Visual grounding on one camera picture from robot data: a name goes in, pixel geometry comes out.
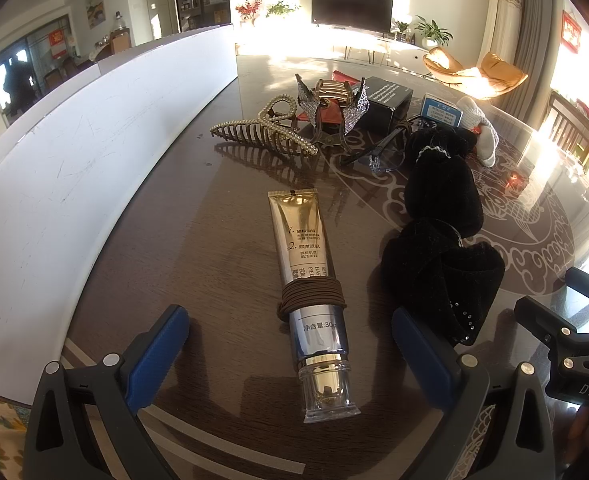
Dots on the black frame glasses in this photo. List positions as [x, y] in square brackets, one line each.
[374, 145]

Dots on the red window decoration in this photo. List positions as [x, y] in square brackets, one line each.
[570, 31]

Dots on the wooden dining chair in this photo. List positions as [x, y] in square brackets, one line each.
[569, 120]

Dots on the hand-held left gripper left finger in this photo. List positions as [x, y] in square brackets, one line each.
[157, 355]

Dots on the brown hair claw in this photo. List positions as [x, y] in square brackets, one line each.
[332, 135]

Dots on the rhinestone hair claw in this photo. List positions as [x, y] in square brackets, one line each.
[307, 97]

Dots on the grey curtain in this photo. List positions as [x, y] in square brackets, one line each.
[536, 35]

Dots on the red flower bouquet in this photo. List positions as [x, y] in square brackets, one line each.
[248, 9]

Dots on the small green leafy plant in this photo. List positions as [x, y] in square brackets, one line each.
[280, 9]

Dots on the orange lounge chair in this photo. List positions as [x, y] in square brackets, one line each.
[444, 62]
[501, 72]

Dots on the white curtain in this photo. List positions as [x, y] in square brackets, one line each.
[501, 15]

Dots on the white board panel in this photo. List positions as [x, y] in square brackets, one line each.
[74, 160]

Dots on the large potted plant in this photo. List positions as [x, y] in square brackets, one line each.
[432, 30]

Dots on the red door decoration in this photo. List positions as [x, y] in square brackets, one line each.
[58, 43]

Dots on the small wooden cabinet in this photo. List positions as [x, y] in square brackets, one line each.
[120, 41]

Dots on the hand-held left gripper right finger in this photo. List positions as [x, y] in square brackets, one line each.
[422, 355]

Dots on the black velvet hair bow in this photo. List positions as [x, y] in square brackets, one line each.
[444, 195]

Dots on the blue white medicine box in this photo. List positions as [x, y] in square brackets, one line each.
[442, 110]

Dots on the black cardboard box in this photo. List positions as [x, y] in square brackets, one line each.
[387, 100]

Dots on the wall painting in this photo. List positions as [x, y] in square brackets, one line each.
[95, 8]

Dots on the small potted plant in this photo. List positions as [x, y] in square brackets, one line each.
[401, 27]

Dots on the glass jar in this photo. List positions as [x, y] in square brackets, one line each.
[119, 20]

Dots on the gold pearl hair claw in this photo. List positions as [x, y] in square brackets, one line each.
[254, 130]

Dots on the gold cosmetic tube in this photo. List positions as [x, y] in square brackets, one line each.
[299, 240]

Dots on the black flat television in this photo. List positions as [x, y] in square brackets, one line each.
[352, 10]

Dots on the dark patterned glass desktop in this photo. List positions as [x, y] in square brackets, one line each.
[199, 240]

